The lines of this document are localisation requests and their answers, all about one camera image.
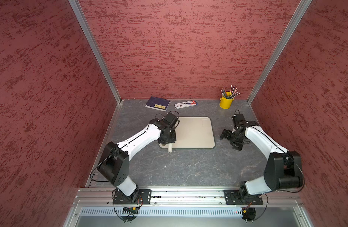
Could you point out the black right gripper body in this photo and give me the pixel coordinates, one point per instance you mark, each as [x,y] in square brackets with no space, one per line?
[238,137]

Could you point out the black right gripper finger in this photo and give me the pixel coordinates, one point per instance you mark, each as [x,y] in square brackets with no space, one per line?
[226,134]
[237,145]

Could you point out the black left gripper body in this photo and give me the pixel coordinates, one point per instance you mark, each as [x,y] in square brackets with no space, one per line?
[169,137]

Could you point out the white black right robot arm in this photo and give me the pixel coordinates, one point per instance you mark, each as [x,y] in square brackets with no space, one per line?
[283,170]

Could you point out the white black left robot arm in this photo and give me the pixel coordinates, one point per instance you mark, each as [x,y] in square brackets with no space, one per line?
[115,167]

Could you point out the beige cutting board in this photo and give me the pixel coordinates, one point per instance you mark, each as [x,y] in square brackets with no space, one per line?
[194,133]

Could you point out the yellow pen bucket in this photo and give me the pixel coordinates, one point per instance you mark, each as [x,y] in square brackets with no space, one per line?
[225,103]

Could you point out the white blue pen box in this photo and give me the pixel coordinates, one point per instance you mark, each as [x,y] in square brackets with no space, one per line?
[185,104]

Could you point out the dark purple book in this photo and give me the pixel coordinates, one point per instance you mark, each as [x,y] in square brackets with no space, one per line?
[158,103]

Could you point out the pens in bucket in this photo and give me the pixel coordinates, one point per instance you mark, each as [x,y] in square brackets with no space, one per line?
[231,93]

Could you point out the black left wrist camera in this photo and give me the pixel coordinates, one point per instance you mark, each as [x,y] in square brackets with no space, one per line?
[171,120]

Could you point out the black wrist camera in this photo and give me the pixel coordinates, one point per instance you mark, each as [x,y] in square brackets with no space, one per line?
[171,120]
[237,119]

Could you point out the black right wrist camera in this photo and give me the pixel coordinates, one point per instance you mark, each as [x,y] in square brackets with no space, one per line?
[237,119]

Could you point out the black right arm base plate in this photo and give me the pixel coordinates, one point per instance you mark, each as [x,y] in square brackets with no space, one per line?
[240,197]

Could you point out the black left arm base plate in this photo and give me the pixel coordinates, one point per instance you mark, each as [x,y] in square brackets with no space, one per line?
[139,197]

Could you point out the aluminium front rail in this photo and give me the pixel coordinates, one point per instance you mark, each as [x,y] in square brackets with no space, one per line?
[186,196]

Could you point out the aluminium right corner post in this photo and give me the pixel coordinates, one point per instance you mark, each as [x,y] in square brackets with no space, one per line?
[289,30]

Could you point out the aluminium corner post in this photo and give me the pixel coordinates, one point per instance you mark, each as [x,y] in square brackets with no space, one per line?
[77,9]
[289,30]

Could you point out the aluminium left corner post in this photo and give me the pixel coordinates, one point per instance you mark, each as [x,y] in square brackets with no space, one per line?
[77,9]

